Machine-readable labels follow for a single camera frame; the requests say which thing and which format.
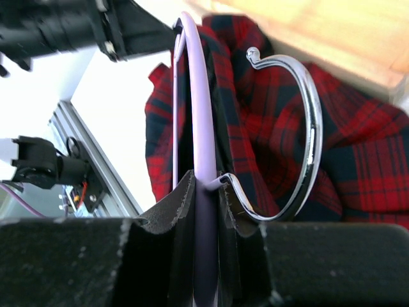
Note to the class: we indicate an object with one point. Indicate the wooden clothes rack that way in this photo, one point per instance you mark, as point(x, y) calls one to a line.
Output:
point(364, 40)

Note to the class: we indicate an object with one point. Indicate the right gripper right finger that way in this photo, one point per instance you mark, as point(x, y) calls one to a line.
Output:
point(309, 264)

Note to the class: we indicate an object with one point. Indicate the lilac plastic hanger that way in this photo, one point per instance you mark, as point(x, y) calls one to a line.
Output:
point(206, 285)

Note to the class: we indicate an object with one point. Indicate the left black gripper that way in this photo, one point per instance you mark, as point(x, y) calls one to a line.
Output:
point(121, 29)

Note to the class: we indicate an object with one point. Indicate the red black plaid skirt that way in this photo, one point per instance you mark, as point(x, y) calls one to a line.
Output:
point(260, 132)

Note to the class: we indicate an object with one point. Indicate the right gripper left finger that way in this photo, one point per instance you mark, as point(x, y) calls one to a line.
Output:
point(141, 261)

